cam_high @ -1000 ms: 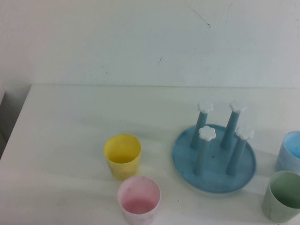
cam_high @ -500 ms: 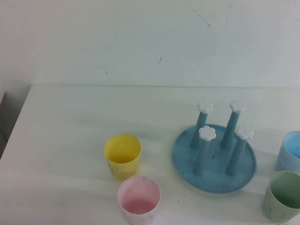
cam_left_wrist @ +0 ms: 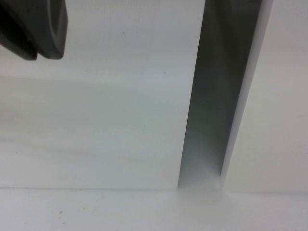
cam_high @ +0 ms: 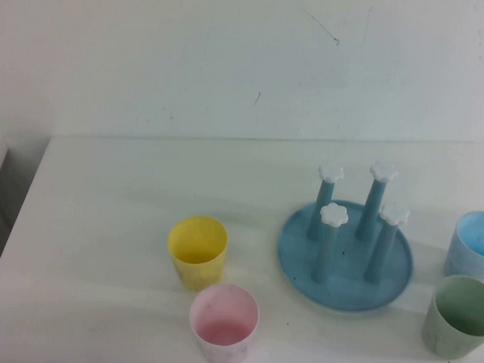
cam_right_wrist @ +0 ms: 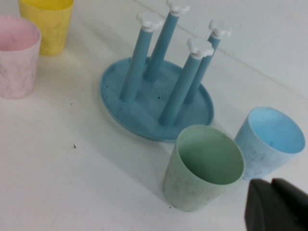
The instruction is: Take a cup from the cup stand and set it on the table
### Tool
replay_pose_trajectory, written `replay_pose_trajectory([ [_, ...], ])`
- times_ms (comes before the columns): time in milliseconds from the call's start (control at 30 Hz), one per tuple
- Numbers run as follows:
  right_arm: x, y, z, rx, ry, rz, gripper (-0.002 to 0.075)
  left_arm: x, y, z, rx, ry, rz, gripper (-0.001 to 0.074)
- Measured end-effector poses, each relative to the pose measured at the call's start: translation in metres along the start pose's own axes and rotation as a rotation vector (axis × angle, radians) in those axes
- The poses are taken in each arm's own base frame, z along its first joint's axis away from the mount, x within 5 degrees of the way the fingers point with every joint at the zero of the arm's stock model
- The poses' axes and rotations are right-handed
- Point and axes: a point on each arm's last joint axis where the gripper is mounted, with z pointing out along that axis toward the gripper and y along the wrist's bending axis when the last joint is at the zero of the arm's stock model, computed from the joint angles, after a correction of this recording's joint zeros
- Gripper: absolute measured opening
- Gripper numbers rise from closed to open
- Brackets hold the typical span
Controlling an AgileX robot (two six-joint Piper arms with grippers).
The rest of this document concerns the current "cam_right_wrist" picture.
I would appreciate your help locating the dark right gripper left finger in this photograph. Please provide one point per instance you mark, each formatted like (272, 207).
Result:
(267, 211)

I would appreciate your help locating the light blue plastic cup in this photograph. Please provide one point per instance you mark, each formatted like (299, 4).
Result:
(255, 163)

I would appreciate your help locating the green plastic cup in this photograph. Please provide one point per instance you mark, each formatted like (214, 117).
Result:
(187, 192)

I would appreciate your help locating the yellow plastic cup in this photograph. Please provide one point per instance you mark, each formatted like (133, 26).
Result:
(53, 36)

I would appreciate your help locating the pink plastic cup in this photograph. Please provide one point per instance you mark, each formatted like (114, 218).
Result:
(16, 72)

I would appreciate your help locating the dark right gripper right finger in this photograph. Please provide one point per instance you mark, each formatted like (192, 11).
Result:
(293, 192)

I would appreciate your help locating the blue cup stand, white caps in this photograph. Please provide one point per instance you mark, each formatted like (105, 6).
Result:
(149, 120)

